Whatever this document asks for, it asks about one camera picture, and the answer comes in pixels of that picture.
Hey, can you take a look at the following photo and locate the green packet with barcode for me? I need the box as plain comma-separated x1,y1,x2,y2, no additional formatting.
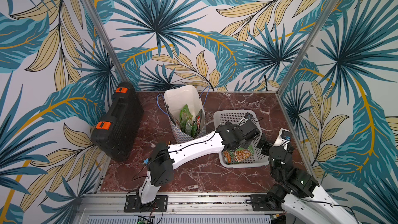
222,150,235,164

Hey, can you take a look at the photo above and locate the white plastic basket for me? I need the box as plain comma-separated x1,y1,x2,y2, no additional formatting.
214,110,269,169

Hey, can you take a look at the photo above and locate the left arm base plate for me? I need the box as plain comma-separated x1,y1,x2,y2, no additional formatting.
123,195,169,213

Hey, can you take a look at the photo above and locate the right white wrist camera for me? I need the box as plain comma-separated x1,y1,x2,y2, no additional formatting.
273,128,293,150

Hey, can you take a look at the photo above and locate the right metal corner post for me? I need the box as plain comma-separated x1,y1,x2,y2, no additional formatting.
276,0,339,98

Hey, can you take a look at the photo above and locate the black tool case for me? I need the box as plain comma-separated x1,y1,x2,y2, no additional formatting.
91,82,144,162

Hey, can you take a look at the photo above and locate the left metal corner post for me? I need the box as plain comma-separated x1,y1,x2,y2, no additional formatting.
81,0,129,82

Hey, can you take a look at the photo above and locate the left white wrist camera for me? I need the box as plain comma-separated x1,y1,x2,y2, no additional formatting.
243,113,254,122

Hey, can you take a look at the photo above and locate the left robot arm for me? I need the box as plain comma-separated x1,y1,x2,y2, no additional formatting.
137,119,261,205

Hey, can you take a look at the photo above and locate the green orange packet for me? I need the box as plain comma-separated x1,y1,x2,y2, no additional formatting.
185,121,198,138

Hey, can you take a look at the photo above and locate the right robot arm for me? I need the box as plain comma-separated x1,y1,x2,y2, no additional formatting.
250,140,359,224

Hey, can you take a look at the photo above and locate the blue checkered paper bag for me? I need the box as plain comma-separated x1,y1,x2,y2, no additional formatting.
156,85,206,144

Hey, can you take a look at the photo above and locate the green yellow snack packet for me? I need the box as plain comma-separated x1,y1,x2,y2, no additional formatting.
179,104,193,131

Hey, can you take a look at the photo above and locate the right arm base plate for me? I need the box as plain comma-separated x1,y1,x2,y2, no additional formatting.
246,195,283,212

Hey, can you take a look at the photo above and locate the dark packet with label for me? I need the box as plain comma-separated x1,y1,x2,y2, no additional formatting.
194,110,203,137

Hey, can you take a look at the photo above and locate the dark green red packet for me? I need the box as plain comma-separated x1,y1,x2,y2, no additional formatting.
166,105,181,134

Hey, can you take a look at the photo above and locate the aluminium rail frame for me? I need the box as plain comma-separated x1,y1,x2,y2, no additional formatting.
73,192,340,224

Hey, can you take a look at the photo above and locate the metal corner post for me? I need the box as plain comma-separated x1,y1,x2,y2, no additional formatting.
81,0,129,82
276,0,339,98

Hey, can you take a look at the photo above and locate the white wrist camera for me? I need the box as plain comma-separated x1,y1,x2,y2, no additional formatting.
243,113,254,122
273,128,293,150

